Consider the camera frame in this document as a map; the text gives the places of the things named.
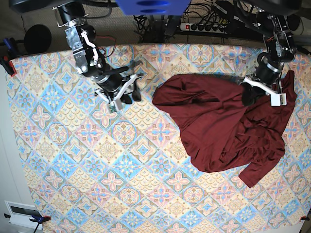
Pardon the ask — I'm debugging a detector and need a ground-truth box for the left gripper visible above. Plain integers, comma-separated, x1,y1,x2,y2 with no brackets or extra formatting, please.
241,52,283,106

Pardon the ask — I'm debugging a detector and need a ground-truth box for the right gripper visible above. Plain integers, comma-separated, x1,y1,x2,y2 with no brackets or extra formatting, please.
94,60,142,103

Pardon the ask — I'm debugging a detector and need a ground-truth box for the dark red t-shirt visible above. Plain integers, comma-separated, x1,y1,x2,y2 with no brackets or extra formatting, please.
152,71,297,187

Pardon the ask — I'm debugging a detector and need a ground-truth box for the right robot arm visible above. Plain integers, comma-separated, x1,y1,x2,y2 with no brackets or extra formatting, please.
53,1,143,111

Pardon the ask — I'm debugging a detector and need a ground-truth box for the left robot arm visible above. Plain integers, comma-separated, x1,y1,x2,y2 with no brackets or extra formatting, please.
240,11,296,106

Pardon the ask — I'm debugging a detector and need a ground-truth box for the patterned tablecloth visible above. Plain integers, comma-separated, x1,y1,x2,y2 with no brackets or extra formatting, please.
6,44,311,233

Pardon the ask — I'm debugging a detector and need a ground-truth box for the white power strip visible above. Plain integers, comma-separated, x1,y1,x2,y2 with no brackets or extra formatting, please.
179,23,225,33

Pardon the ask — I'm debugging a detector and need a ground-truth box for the black round stool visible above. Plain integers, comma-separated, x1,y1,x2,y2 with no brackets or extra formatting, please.
24,24,52,54

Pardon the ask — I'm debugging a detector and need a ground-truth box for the red black clamp left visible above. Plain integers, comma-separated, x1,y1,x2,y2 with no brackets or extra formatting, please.
0,56,17,77

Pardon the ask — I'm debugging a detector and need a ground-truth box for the blue clamp upper left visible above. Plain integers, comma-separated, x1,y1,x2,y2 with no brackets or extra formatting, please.
3,37,18,58

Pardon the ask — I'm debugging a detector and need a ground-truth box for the orange clamp bottom right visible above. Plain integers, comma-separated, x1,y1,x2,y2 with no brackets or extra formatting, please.
300,216,310,221

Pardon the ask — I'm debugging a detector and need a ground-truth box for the blue orange clamp bottom left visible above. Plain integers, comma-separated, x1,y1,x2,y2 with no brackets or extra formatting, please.
4,214,51,230

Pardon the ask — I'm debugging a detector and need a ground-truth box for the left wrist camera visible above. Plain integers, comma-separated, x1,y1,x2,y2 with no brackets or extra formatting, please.
270,93,287,107

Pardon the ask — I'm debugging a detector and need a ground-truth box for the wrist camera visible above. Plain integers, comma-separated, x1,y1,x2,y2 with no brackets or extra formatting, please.
270,93,287,107
107,100,123,113

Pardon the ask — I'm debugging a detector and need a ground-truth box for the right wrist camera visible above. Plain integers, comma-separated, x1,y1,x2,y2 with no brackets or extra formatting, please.
107,100,123,113

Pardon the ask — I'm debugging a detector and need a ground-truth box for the metal table frame leg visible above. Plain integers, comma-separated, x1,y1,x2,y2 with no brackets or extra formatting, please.
283,35,311,55

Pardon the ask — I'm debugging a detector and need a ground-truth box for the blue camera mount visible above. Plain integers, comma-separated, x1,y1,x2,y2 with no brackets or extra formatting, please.
115,0,190,16

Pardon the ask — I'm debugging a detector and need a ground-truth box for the white wall outlet box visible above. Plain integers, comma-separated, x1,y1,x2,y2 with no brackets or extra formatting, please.
4,200,40,219

